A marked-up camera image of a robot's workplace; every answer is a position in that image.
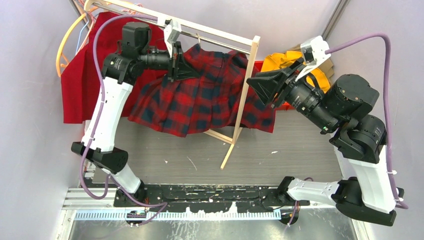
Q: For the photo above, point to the pink wire hanger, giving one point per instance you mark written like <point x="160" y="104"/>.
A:
<point x="87" y="21"/>

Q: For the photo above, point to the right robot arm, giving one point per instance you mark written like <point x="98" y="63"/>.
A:
<point x="345" y="112"/>

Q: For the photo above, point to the red plastic bin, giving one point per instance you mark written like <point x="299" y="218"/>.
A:
<point x="285" y="106"/>

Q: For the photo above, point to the red skirt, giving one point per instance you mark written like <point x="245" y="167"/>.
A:
<point x="79" y="81"/>

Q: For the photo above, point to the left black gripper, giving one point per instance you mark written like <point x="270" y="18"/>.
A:
<point x="180" y="69"/>

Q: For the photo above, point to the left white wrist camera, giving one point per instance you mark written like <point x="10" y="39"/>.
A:
<point x="171" y="32"/>

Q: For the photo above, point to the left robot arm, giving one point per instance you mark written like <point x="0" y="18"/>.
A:
<point x="117" y="78"/>

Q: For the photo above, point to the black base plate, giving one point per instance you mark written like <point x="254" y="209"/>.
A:
<point x="215" y="198"/>

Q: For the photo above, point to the dark plaid garment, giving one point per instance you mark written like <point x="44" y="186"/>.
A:
<point x="194" y="105"/>

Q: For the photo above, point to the tan garment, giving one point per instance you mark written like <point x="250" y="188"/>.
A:
<point x="328" y="64"/>

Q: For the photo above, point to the wooden clothes rack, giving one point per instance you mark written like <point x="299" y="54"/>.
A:
<point x="140" y="75"/>

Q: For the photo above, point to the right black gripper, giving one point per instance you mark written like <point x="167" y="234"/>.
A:
<point x="266" y="84"/>

